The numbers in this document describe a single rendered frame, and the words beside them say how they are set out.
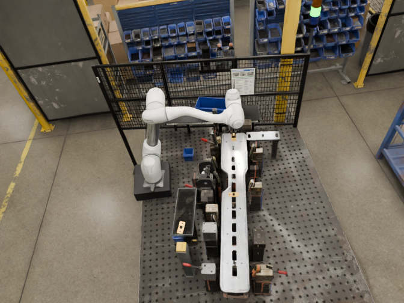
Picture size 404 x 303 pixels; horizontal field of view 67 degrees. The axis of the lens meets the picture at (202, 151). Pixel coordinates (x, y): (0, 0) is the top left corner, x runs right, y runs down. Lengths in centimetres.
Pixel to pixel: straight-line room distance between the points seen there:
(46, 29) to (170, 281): 307
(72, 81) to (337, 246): 363
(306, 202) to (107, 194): 232
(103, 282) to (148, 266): 95
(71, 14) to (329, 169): 344
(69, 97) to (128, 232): 212
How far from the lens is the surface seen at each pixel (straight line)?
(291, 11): 262
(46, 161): 468
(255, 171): 255
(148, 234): 266
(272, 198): 274
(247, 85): 289
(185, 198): 221
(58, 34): 414
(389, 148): 413
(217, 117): 204
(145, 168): 258
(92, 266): 353
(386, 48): 503
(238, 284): 210
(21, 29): 425
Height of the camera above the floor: 300
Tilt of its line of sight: 49 degrees down
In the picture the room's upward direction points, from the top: 9 degrees counter-clockwise
